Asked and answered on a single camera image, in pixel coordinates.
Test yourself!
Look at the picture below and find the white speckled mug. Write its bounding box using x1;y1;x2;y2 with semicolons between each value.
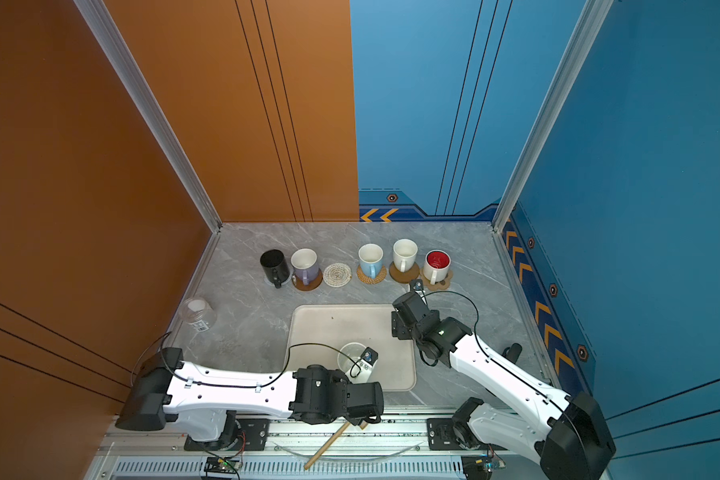
337;342;366;383

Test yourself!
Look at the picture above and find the dark wooden round coaster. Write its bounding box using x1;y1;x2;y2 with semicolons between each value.
389;262;420;284

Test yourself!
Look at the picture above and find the white mug red inside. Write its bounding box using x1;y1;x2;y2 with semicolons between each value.
422;250;451;284

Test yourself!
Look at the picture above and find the rattan round coaster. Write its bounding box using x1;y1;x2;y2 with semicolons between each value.
356;266;387;285

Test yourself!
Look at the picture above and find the light blue mug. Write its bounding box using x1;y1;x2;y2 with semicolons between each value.
358;243;384;279

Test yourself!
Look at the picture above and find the black mug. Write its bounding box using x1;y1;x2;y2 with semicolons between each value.
259;249;291;288

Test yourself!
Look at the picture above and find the purple mug white inside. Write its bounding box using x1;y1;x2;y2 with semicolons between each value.
291;248;319;284

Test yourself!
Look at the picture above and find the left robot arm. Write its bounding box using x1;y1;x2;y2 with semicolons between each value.
115;347;384;445

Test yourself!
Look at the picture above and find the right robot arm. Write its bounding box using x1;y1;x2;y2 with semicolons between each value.
392;291;616;479

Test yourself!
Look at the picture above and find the paw shaped cork coaster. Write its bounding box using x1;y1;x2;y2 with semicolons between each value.
419;271;454;291

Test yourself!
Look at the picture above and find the brown worn round coaster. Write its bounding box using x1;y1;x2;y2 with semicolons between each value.
291;270;323;292

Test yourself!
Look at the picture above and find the multicolour woven coaster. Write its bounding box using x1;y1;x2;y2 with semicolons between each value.
323;262;352;288

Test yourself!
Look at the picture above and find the wooden mallet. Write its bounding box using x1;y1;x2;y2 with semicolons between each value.
304;421;353;471

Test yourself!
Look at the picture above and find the beige serving tray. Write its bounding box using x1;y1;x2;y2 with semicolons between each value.
287;304;417;392

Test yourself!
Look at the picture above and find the black handheld device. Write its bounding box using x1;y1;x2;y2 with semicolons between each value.
502;343;523;364

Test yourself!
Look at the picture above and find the left green circuit board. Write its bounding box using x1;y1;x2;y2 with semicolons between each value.
202;456;241;480

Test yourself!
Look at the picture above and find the green circuit board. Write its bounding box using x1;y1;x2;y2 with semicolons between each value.
461;455;506;480
202;456;241;480

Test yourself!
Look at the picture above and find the right green circuit board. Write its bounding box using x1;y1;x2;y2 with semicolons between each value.
461;455;506;480

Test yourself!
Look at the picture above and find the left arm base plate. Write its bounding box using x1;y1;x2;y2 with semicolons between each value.
184;416;270;452

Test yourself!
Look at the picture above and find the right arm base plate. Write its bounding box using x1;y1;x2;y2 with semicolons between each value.
426;418;505;451

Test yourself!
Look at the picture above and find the aluminium front rail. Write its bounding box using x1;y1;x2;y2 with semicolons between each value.
83;410;613;480

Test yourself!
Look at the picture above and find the right aluminium frame post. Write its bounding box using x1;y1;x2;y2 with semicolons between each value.
492;0;614;234

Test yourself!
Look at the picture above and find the aluminium frame post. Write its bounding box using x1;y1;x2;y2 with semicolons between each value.
74;0;222;234
492;0;614;234

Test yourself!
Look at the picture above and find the left aluminium frame post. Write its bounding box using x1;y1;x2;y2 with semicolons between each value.
74;0;222;234

